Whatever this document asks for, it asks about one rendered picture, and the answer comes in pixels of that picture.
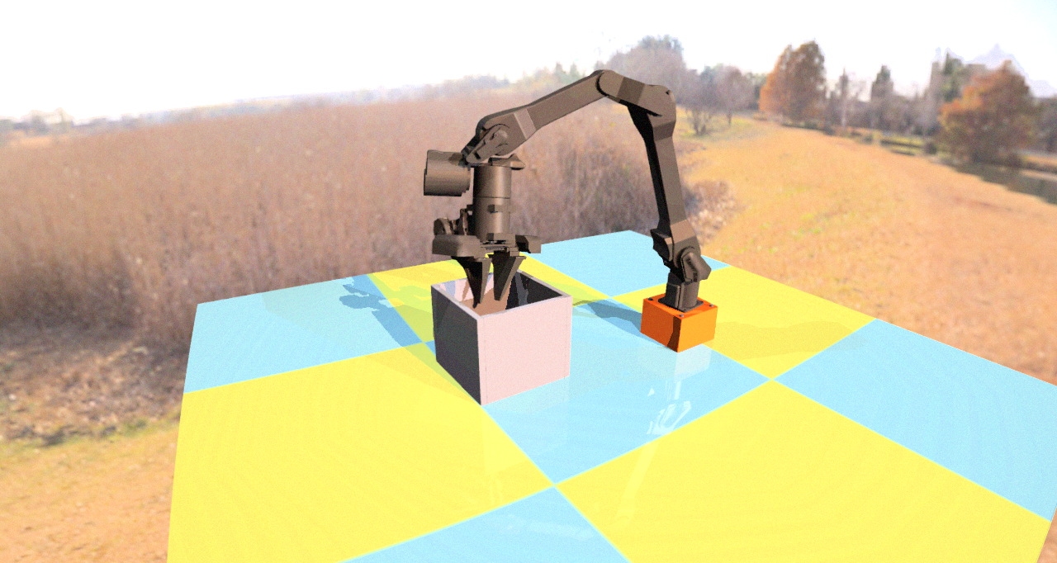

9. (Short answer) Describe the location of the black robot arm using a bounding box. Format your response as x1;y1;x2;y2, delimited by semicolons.
424;69;712;313

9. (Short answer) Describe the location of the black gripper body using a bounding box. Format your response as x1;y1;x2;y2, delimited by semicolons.
432;198;542;258

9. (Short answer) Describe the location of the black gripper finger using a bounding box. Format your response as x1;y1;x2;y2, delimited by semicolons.
451;256;492;304
487;254;527;301

